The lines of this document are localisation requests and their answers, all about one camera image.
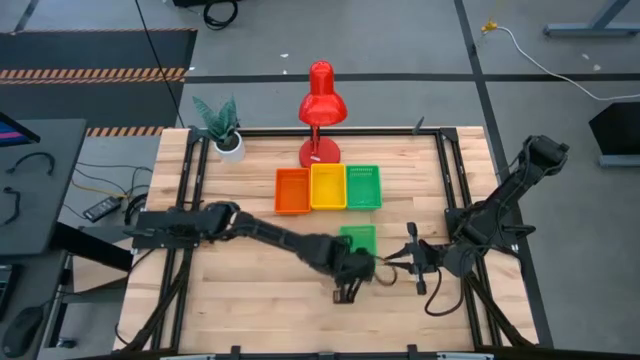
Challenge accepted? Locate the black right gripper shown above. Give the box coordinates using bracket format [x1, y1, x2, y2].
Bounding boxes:
[383, 221, 446, 297]

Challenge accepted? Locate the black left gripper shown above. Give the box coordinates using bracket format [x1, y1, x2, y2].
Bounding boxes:
[319, 234, 377, 305]

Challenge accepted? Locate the green plastic basket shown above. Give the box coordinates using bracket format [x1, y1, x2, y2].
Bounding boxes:
[345, 164, 384, 211]
[339, 224, 378, 257]

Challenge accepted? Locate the yellow plastic basket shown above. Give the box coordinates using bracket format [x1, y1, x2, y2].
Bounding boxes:
[309, 162, 348, 211]

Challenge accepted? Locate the orange plastic basket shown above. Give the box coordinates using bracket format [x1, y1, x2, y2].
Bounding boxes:
[274, 167, 313, 216]

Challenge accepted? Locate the red desk lamp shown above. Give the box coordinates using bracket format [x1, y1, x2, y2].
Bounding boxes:
[297, 59, 349, 169]

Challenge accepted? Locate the white plant pot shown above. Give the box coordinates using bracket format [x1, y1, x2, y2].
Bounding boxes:
[213, 130, 247, 165]

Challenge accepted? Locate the green snake plant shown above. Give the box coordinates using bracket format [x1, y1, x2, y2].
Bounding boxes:
[191, 94, 240, 145]

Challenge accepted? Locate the black box with grey base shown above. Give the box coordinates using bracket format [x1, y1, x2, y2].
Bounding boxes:
[588, 101, 640, 169]

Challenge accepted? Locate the black power adapter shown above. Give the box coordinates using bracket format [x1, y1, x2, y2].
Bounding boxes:
[81, 195, 124, 224]

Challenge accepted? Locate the grey table leg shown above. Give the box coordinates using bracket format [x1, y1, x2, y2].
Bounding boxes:
[543, 0, 640, 38]

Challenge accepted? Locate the dark grey side desk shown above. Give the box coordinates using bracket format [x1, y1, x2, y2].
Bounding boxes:
[0, 117, 89, 257]

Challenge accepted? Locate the black hazard-striped floor mat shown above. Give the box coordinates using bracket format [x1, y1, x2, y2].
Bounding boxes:
[0, 28, 199, 138]

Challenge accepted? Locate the black computer mouse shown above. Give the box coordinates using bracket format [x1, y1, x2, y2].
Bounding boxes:
[1, 305, 45, 359]

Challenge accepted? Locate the laptop screen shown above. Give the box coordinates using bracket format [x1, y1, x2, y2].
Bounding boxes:
[0, 111, 42, 149]

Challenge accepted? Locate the dark cable loop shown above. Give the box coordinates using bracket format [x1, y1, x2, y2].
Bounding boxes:
[373, 255, 400, 288]

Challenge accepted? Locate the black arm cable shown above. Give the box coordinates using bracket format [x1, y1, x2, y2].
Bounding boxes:
[423, 268, 467, 318]

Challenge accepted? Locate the black aluminium frame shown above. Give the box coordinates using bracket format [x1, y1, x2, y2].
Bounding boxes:
[113, 125, 544, 360]

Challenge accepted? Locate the white floor cable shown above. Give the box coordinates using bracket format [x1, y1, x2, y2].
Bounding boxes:
[494, 24, 640, 102]

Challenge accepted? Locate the coiled black cable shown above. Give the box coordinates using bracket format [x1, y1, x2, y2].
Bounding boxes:
[201, 0, 240, 31]

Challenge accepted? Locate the thin black floor cable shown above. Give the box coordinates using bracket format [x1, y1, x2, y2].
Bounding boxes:
[133, 0, 185, 129]

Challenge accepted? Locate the black curved cable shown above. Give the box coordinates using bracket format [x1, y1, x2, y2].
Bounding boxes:
[1, 185, 23, 227]
[4, 151, 57, 177]

